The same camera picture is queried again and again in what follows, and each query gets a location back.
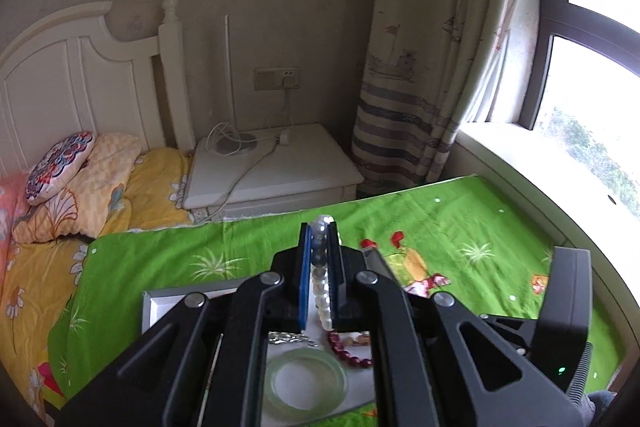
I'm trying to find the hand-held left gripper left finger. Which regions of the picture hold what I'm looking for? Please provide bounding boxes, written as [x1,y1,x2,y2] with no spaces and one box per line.
[60,222,321,427]

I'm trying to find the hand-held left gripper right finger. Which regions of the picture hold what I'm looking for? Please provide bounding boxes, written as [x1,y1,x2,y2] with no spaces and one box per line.
[327,221,586,427]

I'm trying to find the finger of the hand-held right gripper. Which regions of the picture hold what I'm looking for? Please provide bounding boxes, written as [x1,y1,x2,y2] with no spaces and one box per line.
[480,312,541,358]

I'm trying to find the pale bead bracelet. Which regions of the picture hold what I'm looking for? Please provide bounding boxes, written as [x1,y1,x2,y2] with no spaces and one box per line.
[310,214,336,333]

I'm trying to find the silver chain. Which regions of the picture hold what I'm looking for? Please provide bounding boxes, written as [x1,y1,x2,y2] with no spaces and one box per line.
[268,331,318,348]

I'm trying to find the dark red bead bracelet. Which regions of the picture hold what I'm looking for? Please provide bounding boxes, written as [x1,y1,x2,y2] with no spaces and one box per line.
[327,331,373,369]

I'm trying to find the pale green jade bangle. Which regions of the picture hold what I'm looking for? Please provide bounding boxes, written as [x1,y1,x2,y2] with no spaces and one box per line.
[265,347,348,410]

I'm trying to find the silver cardboard box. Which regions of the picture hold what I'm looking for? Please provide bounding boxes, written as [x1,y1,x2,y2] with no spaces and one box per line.
[142,247,401,427]

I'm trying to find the green printed blanket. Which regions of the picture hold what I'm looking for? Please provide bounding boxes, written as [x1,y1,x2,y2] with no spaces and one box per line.
[47,175,626,427]

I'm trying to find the white nightstand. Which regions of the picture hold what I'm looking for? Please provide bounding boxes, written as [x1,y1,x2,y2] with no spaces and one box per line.
[182,123,365,218]

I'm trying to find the dark cloth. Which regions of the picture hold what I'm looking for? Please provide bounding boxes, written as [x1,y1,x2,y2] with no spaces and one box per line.
[585,389,621,427]

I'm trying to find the white lamp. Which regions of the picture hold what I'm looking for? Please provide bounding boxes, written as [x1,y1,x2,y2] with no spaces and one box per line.
[215,14,258,156]

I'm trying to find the yellow checked pillow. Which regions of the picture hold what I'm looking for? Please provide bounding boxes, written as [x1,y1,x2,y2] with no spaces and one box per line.
[12,133,143,244]

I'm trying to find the window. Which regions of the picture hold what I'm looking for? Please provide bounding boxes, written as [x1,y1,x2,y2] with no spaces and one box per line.
[520,0,640,228]

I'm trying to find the printed curtain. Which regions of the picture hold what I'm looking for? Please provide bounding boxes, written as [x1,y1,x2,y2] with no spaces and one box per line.
[350,0,536,198]

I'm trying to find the yellow floral bedsheet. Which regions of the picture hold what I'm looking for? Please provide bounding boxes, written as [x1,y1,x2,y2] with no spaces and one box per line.
[0,147,196,423]

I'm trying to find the embroidered pillow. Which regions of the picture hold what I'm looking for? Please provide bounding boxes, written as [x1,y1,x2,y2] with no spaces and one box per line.
[25,131,96,206]

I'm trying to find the white headboard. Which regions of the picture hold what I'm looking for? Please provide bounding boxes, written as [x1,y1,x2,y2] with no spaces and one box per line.
[0,0,196,178]

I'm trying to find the folded pink quilt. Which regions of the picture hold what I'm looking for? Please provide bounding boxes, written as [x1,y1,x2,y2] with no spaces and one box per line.
[0,172,31,258]

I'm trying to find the white charger cable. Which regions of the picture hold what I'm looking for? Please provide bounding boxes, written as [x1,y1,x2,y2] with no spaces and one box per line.
[200,87,296,218]

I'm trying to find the wall socket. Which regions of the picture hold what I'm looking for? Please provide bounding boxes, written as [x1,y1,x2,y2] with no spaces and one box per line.
[254,67,301,90]

